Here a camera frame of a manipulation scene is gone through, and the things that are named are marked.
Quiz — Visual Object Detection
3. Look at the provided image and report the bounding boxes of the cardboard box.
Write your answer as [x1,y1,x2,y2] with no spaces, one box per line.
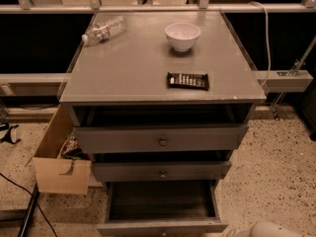
[33,106,91,195]

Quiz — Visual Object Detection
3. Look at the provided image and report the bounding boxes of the black floor strip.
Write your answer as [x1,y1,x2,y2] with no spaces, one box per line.
[18,185,40,237]

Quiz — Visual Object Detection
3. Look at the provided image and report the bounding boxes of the grey bottom drawer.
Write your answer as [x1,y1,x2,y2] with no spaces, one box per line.
[97,181,228,237]

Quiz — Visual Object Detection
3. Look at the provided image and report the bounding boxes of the dark chocolate bar wrapper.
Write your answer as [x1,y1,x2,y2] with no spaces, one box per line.
[167,72,209,91]

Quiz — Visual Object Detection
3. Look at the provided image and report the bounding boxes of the grey drawer cabinet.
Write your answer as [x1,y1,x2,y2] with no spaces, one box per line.
[58,10,267,183]

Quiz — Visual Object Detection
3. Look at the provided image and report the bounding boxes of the grey middle drawer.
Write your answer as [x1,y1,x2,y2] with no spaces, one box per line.
[92,161,231,182]

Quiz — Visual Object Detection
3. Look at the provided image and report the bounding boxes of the metal rail frame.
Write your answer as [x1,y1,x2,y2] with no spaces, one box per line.
[0,0,316,97]

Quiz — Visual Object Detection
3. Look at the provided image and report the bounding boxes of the black floor cable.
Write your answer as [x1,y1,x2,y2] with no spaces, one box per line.
[0,171,59,237]

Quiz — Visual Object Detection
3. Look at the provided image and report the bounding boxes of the clear plastic water bottle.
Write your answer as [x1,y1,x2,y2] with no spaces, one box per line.
[82,16,126,45]

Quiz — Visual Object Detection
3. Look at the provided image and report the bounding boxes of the black clamp on floor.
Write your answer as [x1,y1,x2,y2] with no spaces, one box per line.
[0,122,21,145]

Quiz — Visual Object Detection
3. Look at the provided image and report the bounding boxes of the grey drawer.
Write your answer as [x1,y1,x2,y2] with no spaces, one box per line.
[97,181,228,237]
[92,161,231,182]
[73,124,248,153]

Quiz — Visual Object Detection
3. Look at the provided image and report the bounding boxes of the grey top drawer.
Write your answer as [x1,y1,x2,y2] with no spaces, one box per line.
[73,124,248,153]

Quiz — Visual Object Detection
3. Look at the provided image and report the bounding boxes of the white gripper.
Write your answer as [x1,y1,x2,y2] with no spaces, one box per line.
[226,229,250,237]

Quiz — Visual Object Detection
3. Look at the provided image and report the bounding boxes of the white cable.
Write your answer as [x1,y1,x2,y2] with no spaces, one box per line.
[250,1,273,87]

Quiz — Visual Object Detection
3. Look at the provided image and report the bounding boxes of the snack bag in box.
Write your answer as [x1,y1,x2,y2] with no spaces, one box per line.
[59,133,83,159]

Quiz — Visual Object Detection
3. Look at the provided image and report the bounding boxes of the white bowl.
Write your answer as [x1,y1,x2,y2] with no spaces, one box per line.
[165,23,200,52]

